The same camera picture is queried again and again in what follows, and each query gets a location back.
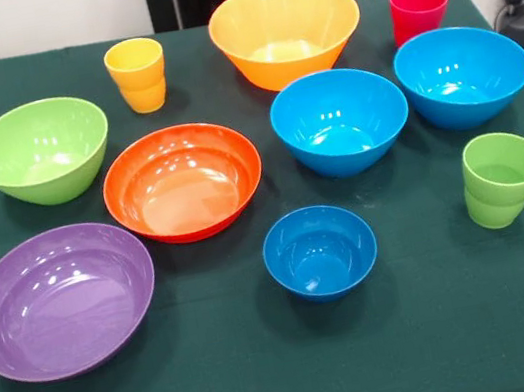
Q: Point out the large yellow-orange bowl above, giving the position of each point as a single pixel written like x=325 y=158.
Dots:
x=282 y=25

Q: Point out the orange-red shallow bowl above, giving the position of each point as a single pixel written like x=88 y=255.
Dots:
x=185 y=189

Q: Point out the small dark blue bowl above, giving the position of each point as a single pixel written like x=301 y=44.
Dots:
x=320 y=252

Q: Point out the light blue bowl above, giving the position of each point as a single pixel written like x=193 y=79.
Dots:
x=463 y=69
x=339 y=116

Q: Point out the yellow cup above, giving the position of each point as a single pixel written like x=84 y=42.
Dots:
x=139 y=90

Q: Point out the dark green tablecloth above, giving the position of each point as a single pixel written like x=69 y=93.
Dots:
x=274 y=381

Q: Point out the green bowl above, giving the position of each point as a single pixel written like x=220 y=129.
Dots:
x=39 y=144

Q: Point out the purple bowl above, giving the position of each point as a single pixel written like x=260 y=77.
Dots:
x=58 y=308

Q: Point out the red cup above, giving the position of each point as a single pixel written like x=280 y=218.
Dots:
x=412 y=12

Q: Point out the green cup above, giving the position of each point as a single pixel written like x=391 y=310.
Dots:
x=501 y=199

